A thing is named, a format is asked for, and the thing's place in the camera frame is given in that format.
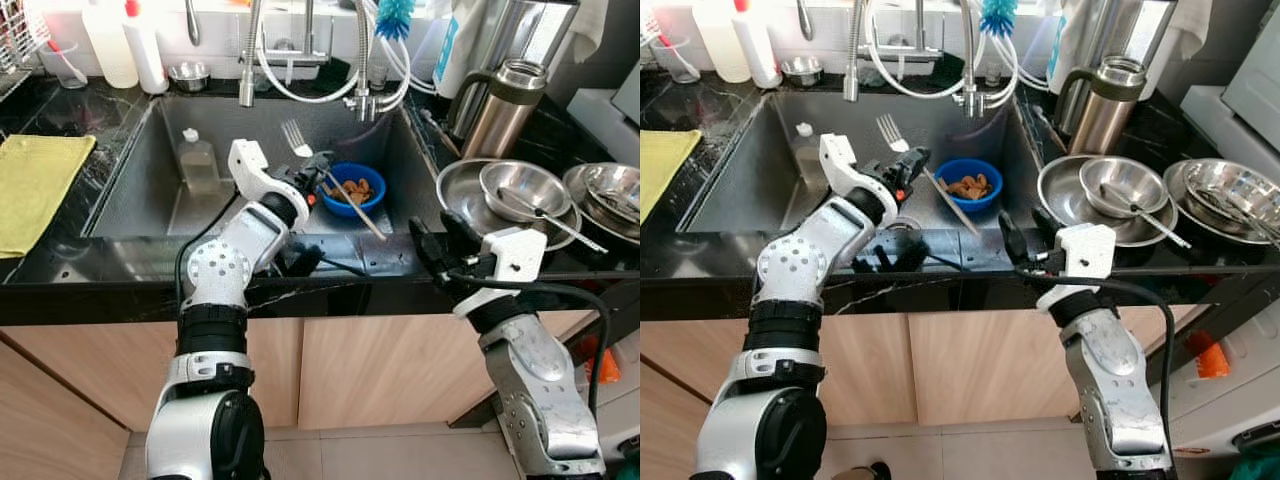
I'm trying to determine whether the steel spoon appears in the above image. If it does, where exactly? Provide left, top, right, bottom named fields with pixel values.
left=1098, top=184, right=1193, bottom=251
left=497, top=187, right=609, bottom=255

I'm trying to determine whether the large steel plate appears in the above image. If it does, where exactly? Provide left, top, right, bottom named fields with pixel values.
left=436, top=158, right=583, bottom=252
left=1036, top=155, right=1181, bottom=249

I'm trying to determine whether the clear soap bottle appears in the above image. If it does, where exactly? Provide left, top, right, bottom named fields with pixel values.
left=180, top=127, right=219, bottom=196
left=792, top=122, right=831, bottom=191

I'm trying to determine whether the white countertop appliance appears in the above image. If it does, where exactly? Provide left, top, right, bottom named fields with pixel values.
left=570, top=88, right=641, bottom=171
left=1180, top=40, right=1280, bottom=186

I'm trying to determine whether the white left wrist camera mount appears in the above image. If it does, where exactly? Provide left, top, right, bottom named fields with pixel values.
left=228, top=139, right=301, bottom=206
left=818, top=133, right=891, bottom=201

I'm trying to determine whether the steel fork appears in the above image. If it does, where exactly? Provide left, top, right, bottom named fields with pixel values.
left=876, top=113, right=983, bottom=238
left=281, top=119, right=388, bottom=242

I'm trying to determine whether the steel plate with cutlery bowl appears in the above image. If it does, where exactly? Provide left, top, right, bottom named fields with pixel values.
left=562, top=162, right=641, bottom=247
left=1162, top=158, right=1280, bottom=251

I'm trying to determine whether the blue plastic bowl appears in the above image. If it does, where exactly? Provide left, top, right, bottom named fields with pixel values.
left=934, top=158, right=1005, bottom=214
left=318, top=162, right=388, bottom=219

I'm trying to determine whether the steel sink basin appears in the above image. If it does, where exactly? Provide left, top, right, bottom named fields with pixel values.
left=82, top=90, right=463, bottom=239
left=684, top=88, right=1061, bottom=236

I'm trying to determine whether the yellow dish cloth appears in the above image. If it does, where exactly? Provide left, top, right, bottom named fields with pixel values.
left=640, top=129, right=705, bottom=223
left=0, top=134, right=98, bottom=259

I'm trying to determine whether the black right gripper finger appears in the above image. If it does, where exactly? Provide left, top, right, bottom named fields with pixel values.
left=440, top=208, right=486, bottom=259
left=997, top=211, right=1031, bottom=269
left=407, top=217, right=449, bottom=286
left=1030, top=205, right=1065, bottom=251

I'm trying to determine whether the clear glass cup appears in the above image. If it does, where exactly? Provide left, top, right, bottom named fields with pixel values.
left=655, top=35, right=701, bottom=84
left=40, top=40, right=86, bottom=89

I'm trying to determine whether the small steel cup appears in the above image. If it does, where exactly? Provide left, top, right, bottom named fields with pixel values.
left=168, top=62, right=211, bottom=94
left=780, top=56, right=824, bottom=88

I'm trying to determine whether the blue bottle brush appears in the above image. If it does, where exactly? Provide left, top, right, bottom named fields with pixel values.
left=375, top=0, right=415, bottom=41
left=978, top=0, right=1019, bottom=38

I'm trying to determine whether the steel wire dish rack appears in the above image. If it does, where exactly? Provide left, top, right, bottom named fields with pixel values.
left=640, top=10, right=666, bottom=71
left=0, top=0, right=51, bottom=101

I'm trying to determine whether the steel thermos jug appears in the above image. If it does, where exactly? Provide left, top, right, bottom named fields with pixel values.
left=1052, top=55, right=1149, bottom=156
left=446, top=59, right=550, bottom=161

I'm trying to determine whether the chrome spring neck faucet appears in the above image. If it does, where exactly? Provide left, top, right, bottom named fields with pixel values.
left=238, top=0, right=265, bottom=109
left=842, top=0, right=871, bottom=103

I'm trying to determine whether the orange object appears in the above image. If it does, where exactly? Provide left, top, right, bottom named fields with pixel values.
left=1185, top=330, right=1231, bottom=381
left=590, top=335, right=623, bottom=386

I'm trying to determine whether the white faucet hose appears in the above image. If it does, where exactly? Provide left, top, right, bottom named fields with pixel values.
left=862, top=8, right=1051, bottom=101
left=255, top=10, right=441, bottom=106

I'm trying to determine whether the white plastic bottle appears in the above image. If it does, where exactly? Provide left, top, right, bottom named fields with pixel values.
left=693, top=0, right=751, bottom=85
left=82, top=0, right=139, bottom=90

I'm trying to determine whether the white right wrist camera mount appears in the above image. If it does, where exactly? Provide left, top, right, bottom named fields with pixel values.
left=478, top=226, right=549, bottom=286
left=1045, top=223, right=1116, bottom=286

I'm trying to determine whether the blue and white packet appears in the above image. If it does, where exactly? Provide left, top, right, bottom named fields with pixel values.
left=433, top=10, right=481, bottom=101
left=1045, top=8, right=1081, bottom=93

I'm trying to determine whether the white floor appliance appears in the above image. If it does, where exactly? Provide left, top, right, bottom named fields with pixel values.
left=585, top=330, right=641, bottom=471
left=1170, top=300, right=1280, bottom=461

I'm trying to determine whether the light wood corner cabinet door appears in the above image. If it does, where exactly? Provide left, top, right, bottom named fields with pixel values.
left=0, top=335, right=136, bottom=480
left=640, top=355, right=706, bottom=480

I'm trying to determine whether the tall steel water boiler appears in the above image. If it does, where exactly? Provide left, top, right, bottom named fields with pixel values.
left=1075, top=0, right=1181, bottom=91
left=470, top=0, right=581, bottom=101

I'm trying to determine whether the chrome gooseneck faucet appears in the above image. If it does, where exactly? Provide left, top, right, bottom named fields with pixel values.
left=268, top=0, right=401, bottom=123
left=875, top=0, right=1004, bottom=119

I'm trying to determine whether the white bottle with red cap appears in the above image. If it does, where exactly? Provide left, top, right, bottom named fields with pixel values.
left=123, top=0, right=170, bottom=96
left=733, top=0, right=783, bottom=90

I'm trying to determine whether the steel bowl holding cutlery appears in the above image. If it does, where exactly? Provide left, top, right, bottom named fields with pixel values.
left=583, top=163, right=641, bottom=223
left=1182, top=160, right=1280, bottom=236

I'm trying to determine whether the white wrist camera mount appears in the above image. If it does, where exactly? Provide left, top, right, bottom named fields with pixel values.
left=818, top=133, right=891, bottom=201
left=228, top=139, right=301, bottom=206
left=478, top=226, right=549, bottom=286
left=1045, top=223, right=1116, bottom=286

